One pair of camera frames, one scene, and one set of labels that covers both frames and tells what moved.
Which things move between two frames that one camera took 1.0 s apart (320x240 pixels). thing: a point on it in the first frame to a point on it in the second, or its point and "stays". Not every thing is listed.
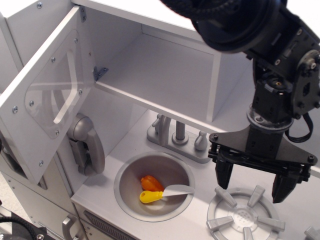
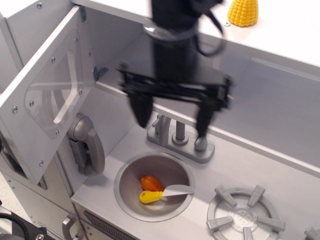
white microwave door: (40, 103) stays
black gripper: (270, 150) to (176, 74)
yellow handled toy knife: (147, 196) stays
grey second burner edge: (312, 233) stays
